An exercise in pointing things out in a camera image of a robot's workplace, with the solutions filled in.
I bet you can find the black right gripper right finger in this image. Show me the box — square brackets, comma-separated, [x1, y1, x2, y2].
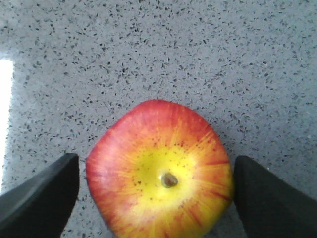
[234, 156, 317, 238]

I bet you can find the red yellow apple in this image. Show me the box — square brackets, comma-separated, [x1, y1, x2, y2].
[86, 99, 234, 238]

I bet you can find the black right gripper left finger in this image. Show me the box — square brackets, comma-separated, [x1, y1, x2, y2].
[0, 153, 80, 238]

